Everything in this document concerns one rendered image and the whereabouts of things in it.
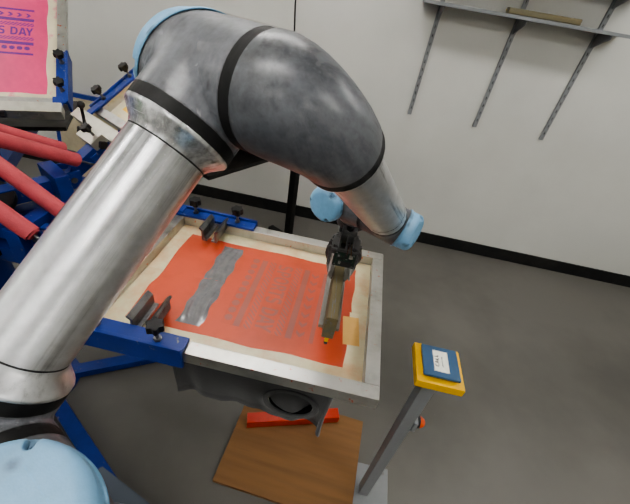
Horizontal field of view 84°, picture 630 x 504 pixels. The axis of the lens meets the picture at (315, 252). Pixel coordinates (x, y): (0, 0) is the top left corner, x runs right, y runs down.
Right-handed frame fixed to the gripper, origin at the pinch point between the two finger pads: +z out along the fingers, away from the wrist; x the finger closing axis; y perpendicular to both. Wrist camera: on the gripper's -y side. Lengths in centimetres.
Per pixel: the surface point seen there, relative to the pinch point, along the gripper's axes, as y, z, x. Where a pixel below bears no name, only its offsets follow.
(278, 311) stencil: 6.0, 14.0, -14.9
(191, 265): -5.0, 14.0, -47.2
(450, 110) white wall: -200, -6, 58
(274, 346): 18.4, 14.1, -12.8
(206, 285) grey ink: 3.0, 13.2, -38.5
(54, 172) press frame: -27, 5, -110
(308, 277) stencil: -11.7, 13.9, -9.1
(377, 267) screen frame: -20.6, 10.3, 13.4
